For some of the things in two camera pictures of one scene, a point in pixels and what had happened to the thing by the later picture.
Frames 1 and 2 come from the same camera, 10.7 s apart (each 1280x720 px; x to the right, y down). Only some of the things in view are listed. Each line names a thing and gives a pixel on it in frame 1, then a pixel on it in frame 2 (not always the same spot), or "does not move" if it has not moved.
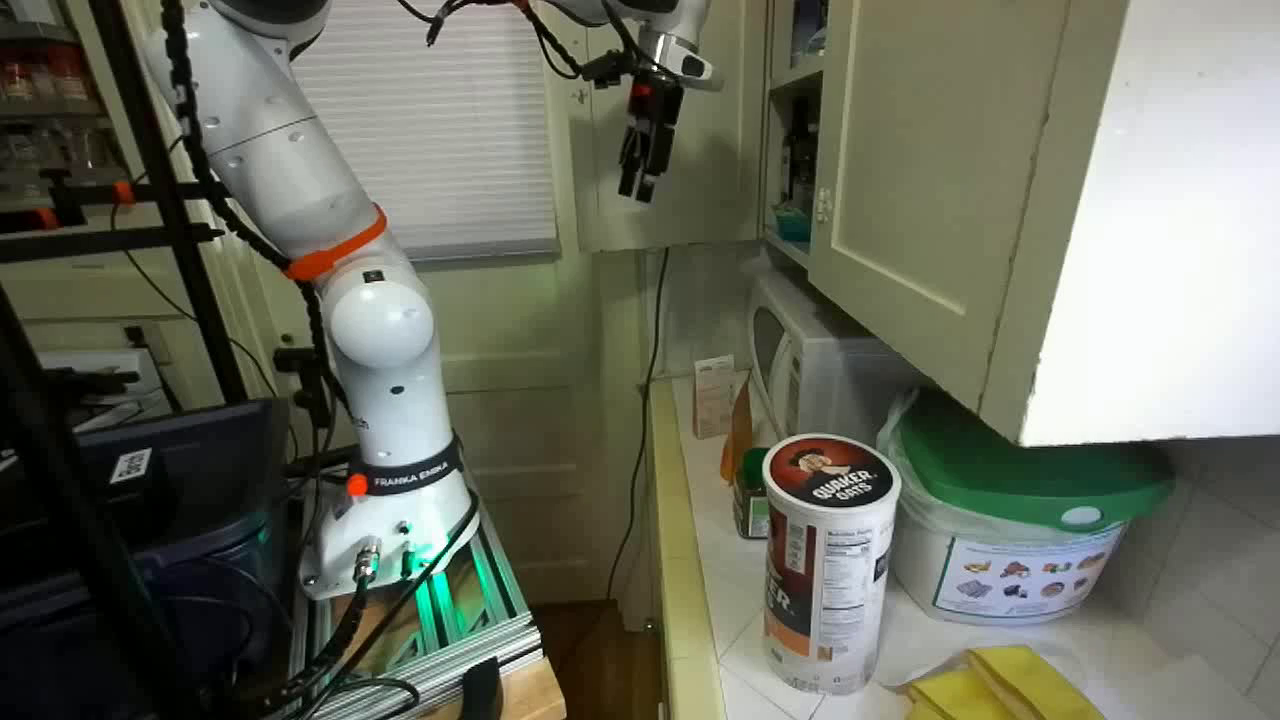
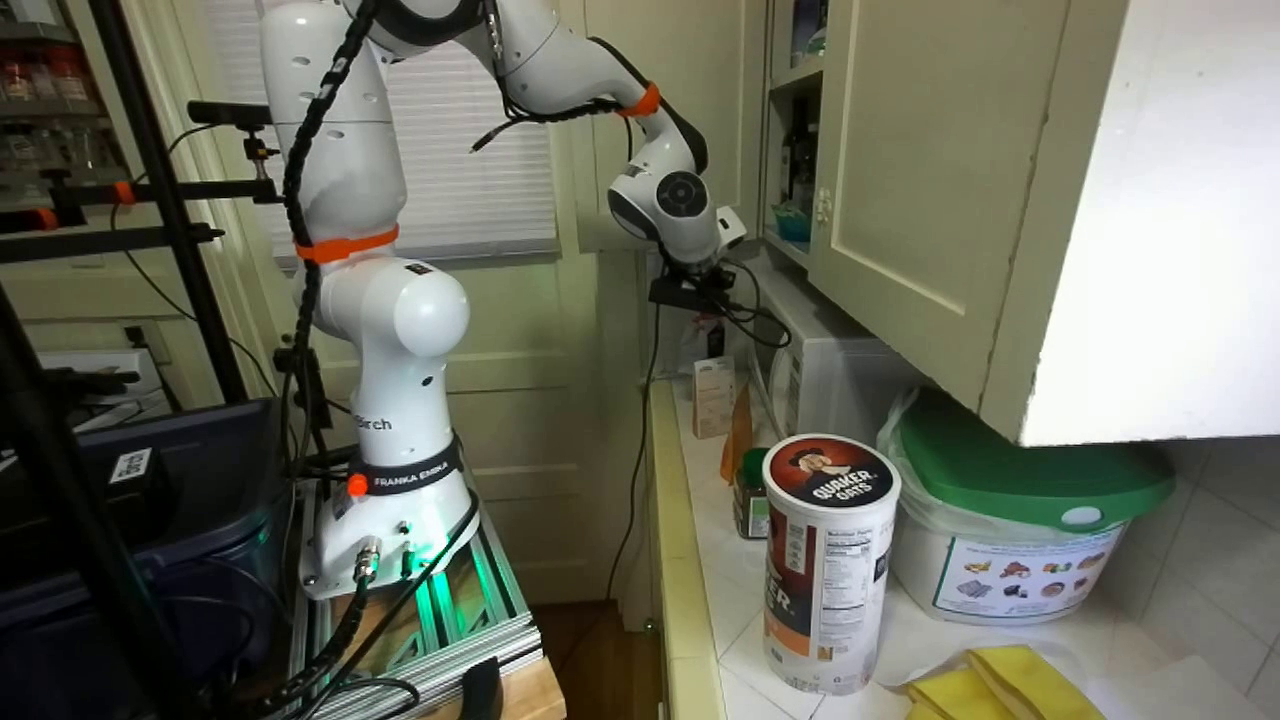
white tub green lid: (1007, 535) does not move
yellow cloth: (994, 685) does not move
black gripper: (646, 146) to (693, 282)
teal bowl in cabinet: (792, 224) does not move
